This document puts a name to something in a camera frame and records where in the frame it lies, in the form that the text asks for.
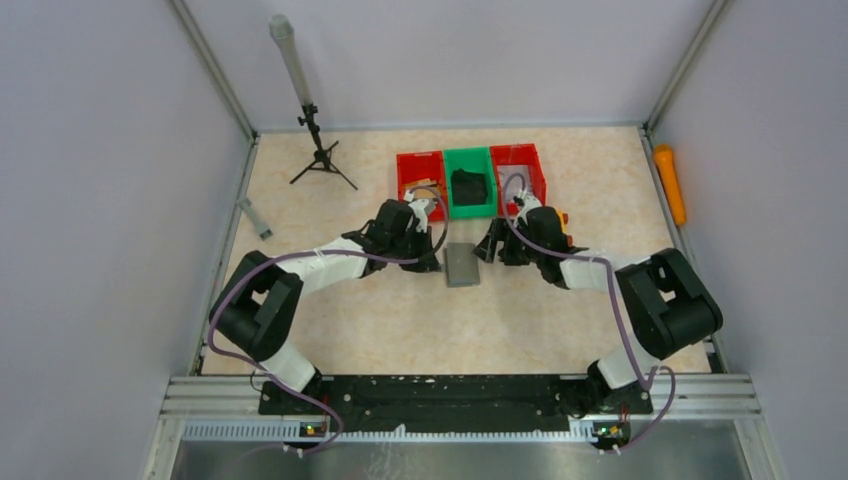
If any left red bin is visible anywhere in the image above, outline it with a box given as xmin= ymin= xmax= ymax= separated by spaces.
xmin=396 ymin=150 xmax=448 ymax=205

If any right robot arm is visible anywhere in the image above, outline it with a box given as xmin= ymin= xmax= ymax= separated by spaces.
xmin=474 ymin=206 xmax=724 ymax=417

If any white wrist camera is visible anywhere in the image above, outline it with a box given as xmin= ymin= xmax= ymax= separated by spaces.
xmin=403 ymin=190 xmax=437 ymax=233
xmin=512 ymin=190 xmax=543 ymax=221

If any clear bag in bin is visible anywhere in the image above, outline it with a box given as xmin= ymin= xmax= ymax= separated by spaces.
xmin=496 ymin=165 xmax=533 ymax=200

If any right red bin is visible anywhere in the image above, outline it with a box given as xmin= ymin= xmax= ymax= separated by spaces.
xmin=489 ymin=143 xmax=547 ymax=215

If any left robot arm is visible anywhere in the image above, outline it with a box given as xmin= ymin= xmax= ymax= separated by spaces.
xmin=209 ymin=194 xmax=442 ymax=392

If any orange flashlight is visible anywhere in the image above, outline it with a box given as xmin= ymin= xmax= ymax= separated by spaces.
xmin=653 ymin=144 xmax=687 ymax=226

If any black item in bin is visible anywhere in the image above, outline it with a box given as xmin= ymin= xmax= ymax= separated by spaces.
xmin=450 ymin=169 xmax=489 ymax=206

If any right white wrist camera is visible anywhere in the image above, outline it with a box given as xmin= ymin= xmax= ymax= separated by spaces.
xmin=512 ymin=190 xmax=543 ymax=221

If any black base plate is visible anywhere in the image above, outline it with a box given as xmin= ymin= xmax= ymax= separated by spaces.
xmin=258 ymin=374 xmax=654 ymax=433

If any yellow toy brick car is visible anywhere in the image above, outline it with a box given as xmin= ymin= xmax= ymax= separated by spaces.
xmin=556 ymin=209 xmax=569 ymax=237

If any small grey bracket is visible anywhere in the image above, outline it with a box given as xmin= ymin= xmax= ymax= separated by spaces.
xmin=236 ymin=196 xmax=273 ymax=241

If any red bin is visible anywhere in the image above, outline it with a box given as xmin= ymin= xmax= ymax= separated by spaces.
xmin=489 ymin=143 xmax=547 ymax=215
xmin=396 ymin=150 xmax=448 ymax=205

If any green bin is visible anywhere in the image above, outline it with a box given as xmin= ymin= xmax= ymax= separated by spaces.
xmin=443 ymin=147 xmax=497 ymax=219

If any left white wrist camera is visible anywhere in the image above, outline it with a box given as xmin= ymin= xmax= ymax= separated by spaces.
xmin=403 ymin=190 xmax=437 ymax=233

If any black tripod with grey tube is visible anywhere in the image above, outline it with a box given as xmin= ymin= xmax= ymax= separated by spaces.
xmin=268 ymin=14 xmax=358 ymax=191

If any grey card holder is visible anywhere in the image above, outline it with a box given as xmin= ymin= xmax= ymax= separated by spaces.
xmin=443 ymin=242 xmax=480 ymax=288

